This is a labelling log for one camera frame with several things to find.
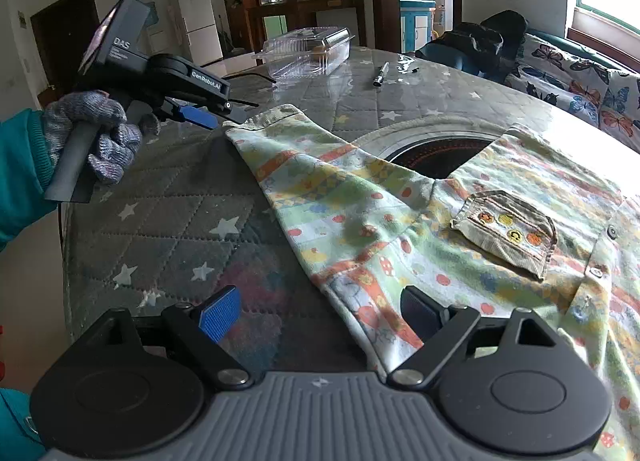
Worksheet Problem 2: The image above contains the dark wooden side table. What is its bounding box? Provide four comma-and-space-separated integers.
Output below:
244, 0, 368, 51

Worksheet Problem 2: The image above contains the person's teal jacket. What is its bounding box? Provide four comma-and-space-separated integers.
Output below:
0, 387, 49, 461

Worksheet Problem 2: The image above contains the round built-in table cooker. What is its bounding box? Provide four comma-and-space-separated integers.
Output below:
352, 116, 511, 180

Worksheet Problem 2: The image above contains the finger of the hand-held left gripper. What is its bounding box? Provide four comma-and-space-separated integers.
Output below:
217, 100, 259, 125
162, 97, 219, 130

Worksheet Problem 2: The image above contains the person's left hand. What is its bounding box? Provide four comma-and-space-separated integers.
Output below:
42, 91, 162, 186

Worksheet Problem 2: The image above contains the black cable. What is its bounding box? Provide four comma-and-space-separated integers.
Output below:
222, 72, 277, 84

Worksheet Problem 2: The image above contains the white refrigerator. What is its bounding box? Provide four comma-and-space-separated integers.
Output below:
174, 0, 224, 65

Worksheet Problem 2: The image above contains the grey star quilted table cover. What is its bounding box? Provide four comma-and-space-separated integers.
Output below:
62, 45, 640, 372

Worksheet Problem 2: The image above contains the patterned child's shirt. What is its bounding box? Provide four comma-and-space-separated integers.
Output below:
222, 104, 640, 457

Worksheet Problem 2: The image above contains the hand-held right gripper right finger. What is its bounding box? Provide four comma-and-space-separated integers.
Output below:
387, 285, 562, 389

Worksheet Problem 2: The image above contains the clear plastic clamshell container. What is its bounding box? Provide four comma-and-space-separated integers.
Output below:
251, 26, 356, 81

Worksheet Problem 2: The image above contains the blue painted cabinet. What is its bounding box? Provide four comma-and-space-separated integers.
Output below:
399, 0, 437, 55

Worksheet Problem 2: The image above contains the teal sofa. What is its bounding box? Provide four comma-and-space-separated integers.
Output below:
525, 28, 640, 74

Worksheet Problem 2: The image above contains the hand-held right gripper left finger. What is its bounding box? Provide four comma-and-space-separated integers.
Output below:
82, 285, 255, 390

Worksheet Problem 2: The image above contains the person's left forearm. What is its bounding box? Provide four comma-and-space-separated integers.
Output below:
0, 108, 60, 252

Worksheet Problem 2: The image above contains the dark wooden door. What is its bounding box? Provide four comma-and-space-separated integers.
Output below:
30, 0, 102, 98

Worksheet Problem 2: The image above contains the black clothing pile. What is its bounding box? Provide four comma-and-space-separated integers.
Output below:
416, 10, 529, 78

